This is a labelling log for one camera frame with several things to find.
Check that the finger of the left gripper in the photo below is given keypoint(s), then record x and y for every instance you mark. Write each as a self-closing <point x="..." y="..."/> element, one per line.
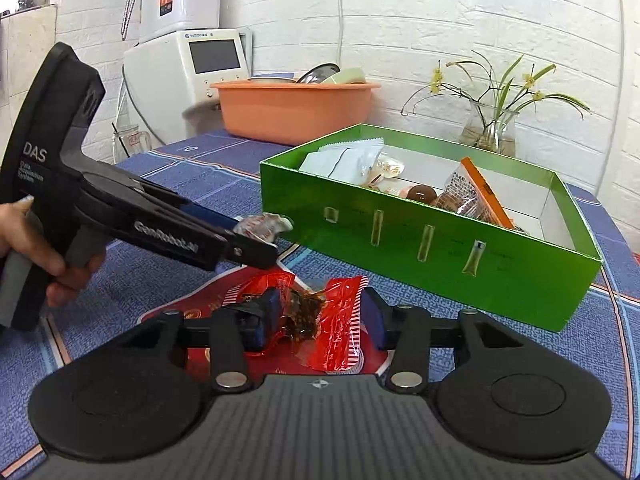
<point x="195" y="210"/>

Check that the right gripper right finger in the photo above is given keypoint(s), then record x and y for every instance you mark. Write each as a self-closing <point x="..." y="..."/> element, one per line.
<point x="411" y="333"/>

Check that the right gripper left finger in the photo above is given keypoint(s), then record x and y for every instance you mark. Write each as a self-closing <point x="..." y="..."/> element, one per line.
<point x="229" y="333"/>

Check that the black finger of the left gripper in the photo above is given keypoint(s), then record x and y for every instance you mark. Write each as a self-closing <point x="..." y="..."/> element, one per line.
<point x="190" y="234"/>

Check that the red snack bag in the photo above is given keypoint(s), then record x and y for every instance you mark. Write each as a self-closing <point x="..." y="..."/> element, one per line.
<point x="320" y="330"/>

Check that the small candy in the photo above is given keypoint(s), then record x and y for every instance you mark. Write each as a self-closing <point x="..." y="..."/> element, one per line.
<point x="265" y="227"/>

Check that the small cake snack packet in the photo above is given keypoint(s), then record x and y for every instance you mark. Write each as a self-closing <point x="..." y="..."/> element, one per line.
<point x="384" y="168"/>

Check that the clear orange dried fruit bag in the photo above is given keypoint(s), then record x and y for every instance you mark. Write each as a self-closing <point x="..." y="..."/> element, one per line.
<point x="467" y="193"/>

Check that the white foil snack bag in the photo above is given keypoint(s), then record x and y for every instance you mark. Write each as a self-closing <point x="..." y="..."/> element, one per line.
<point x="347" y="162"/>

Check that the person's left hand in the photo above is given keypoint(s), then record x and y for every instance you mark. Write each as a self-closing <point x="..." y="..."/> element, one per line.
<point x="18" y="234"/>

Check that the glass jar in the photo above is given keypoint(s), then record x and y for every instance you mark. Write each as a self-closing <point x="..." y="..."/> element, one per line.
<point x="129" y="141"/>

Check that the white screen appliance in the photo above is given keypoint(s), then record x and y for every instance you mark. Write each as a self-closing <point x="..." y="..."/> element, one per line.
<point x="171" y="81"/>

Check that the orange plastic basin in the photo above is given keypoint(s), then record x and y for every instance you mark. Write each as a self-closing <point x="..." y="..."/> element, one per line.
<point x="292" y="114"/>

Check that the green cardboard box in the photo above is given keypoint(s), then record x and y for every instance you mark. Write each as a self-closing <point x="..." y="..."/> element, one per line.
<point x="536" y="273"/>

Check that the metal bowl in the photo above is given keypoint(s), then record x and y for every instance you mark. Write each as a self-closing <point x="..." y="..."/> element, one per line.
<point x="319" y="73"/>

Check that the green ceramic dish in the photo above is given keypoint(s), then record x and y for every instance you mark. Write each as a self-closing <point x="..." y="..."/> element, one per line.
<point x="351" y="75"/>

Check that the glass vase with flowers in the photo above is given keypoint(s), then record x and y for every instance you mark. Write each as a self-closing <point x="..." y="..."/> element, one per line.
<point x="495" y="98"/>

